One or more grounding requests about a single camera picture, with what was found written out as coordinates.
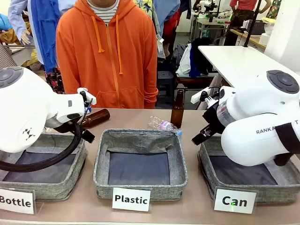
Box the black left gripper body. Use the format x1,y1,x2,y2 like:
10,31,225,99
56,121,84,135

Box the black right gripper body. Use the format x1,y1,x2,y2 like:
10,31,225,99
202,102,227,137

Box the brown glass bottle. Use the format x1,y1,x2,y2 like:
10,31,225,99
81,108,111,129
170,89,186,129

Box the crushed pink label plastic bottle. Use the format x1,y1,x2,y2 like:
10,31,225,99
147,115,183,136

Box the grey fabric plastic basket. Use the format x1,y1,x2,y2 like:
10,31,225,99
93,128,188,201

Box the grey fabric bottle basket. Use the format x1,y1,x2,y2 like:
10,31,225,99
0,132,88,201

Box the white Can sign card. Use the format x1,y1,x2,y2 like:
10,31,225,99
213,188,257,215

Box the grey fabric can basket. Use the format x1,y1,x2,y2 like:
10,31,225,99
198,135,300,205

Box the red floral trousers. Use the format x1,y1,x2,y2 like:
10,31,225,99
45,67,65,95

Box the black plastic stool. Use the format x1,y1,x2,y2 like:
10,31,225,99
157,71,176,104

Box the white background table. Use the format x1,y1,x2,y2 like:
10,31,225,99
198,45,300,94

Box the white plastic bag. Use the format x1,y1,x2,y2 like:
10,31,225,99
176,43,194,75

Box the person in orange hoodie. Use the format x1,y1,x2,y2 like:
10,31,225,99
55,0,159,110

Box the white Plastic sign card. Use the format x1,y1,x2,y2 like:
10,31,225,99
112,187,152,212

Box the white Bottle sign card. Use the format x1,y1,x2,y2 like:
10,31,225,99
0,188,37,215

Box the checkered brown cloth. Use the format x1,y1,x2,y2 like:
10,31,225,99
0,43,18,71

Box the blue hanging garment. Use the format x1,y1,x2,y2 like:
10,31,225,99
30,0,63,74

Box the black box on desk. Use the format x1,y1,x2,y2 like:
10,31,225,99
247,20,267,36

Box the black stand pole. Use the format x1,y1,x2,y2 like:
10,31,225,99
243,0,263,48

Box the person in red shirt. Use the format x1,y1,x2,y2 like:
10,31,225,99
224,0,258,46

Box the mannequin in light blue shirt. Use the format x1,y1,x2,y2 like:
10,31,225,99
7,0,36,46

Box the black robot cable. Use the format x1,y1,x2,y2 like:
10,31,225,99
0,121,83,173

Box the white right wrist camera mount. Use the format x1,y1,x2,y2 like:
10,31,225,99
191,87,220,106

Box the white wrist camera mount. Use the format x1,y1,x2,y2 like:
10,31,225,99
191,87,220,106
77,87,97,109

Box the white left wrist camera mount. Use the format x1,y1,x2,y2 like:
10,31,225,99
77,87,97,109

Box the black arm cable sleeve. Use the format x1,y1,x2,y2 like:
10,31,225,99
273,121,300,167

